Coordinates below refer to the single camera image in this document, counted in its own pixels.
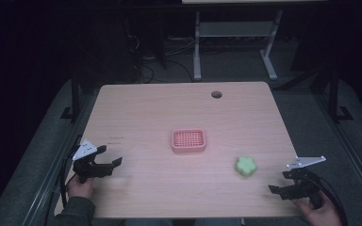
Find aluminium frame rail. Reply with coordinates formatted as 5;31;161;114
21;93;99;226
313;93;362;209

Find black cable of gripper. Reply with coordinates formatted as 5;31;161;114
307;174;349;226
58;135;83;209

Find green flower-shaped soap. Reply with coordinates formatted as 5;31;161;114
234;155;258;178

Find white metal stand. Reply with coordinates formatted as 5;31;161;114
192;8;285;81

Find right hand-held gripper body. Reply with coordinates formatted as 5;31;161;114
279;155;327;211

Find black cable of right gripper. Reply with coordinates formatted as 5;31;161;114
307;174;349;226

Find pink soap dish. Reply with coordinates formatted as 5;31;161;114
171;128;207;154

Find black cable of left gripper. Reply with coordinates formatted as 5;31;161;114
58;135;83;209

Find black metal stand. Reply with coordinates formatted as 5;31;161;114
59;70;83;122
324;67;354;122

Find person's right hand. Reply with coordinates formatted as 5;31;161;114
291;190;343;226

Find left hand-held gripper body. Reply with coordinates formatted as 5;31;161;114
72;138;114;185

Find black floor cables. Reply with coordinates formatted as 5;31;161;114
125;33;196;85

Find person's left hand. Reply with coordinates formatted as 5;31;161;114
67;174;94;200

